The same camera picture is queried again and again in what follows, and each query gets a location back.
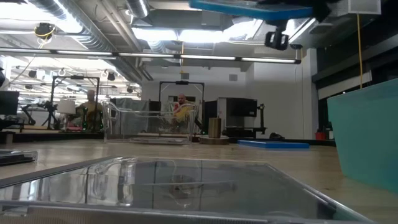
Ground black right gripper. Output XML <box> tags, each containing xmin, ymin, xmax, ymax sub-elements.
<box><xmin>310</xmin><ymin>0</ymin><xmax>332</xmax><ymax>22</ymax></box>

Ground blue plastic disc case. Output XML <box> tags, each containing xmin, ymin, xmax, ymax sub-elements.
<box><xmin>188</xmin><ymin>0</ymin><xmax>313</xmax><ymax>21</ymax></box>
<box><xmin>238</xmin><ymin>139</ymin><xmax>310</xmax><ymax>150</ymax></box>

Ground clear jewel case black spine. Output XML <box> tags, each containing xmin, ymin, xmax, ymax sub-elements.
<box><xmin>0</xmin><ymin>155</ymin><xmax>377</xmax><ymax>224</ymax></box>

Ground clear jewel case grey insert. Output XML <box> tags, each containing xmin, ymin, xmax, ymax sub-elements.
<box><xmin>0</xmin><ymin>149</ymin><xmax>38</xmax><ymax>167</ymax></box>

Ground white ceiling vent box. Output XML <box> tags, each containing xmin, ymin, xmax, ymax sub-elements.
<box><xmin>347</xmin><ymin>0</ymin><xmax>382</xmax><ymax>16</ymax></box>

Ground black white cabinet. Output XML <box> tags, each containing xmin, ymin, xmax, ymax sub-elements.
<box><xmin>217</xmin><ymin>97</ymin><xmax>259</xmax><ymax>128</ymax></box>

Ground green translucent tray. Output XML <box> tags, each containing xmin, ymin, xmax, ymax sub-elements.
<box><xmin>326</xmin><ymin>77</ymin><xmax>398</xmax><ymax>194</ymax></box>

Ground person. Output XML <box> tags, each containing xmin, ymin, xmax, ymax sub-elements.
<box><xmin>76</xmin><ymin>89</ymin><xmax>104</xmax><ymax>131</ymax></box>
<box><xmin>170</xmin><ymin>93</ymin><xmax>197</xmax><ymax>131</ymax></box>

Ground black bar strip lights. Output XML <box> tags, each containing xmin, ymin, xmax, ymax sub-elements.
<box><xmin>0</xmin><ymin>47</ymin><xmax>302</xmax><ymax>65</ymax></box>

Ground clear plastic bin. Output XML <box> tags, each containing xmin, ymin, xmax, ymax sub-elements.
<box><xmin>102</xmin><ymin>100</ymin><xmax>200</xmax><ymax>146</ymax></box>

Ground white lampshade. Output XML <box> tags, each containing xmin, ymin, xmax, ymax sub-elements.
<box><xmin>57</xmin><ymin>99</ymin><xmax>76</xmax><ymax>114</ymax></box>

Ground black tripod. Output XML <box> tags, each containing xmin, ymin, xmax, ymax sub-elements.
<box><xmin>39</xmin><ymin>101</ymin><xmax>62</xmax><ymax>130</ymax></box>

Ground black monitor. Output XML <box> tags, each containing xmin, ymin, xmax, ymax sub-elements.
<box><xmin>0</xmin><ymin>90</ymin><xmax>20</xmax><ymax>116</ymax></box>

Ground black rig frame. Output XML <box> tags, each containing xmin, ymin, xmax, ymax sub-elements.
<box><xmin>50</xmin><ymin>75</ymin><xmax>101</xmax><ymax>131</ymax></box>
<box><xmin>159</xmin><ymin>80</ymin><xmax>205</xmax><ymax>103</ymax></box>

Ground silver ventilation duct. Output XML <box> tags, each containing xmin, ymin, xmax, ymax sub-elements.
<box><xmin>27</xmin><ymin>0</ymin><xmax>134</xmax><ymax>55</ymax></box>

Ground yellow cable reel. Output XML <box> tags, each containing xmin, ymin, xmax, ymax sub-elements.
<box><xmin>33</xmin><ymin>22</ymin><xmax>57</xmax><ymax>40</ymax></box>

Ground black aluminium table frame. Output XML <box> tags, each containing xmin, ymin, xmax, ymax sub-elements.
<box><xmin>0</xmin><ymin>130</ymin><xmax>336</xmax><ymax>147</ymax></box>

